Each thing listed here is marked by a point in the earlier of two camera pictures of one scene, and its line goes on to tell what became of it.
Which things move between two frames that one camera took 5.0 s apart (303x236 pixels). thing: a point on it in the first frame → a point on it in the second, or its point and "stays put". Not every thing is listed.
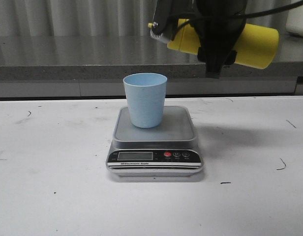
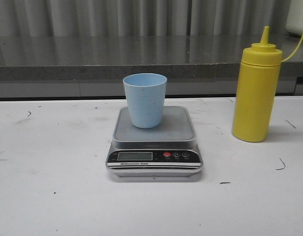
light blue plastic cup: (145, 93) stays put
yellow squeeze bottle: (257, 45) → (256, 88)
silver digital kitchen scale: (170, 149) stays put
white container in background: (297, 20) stays put
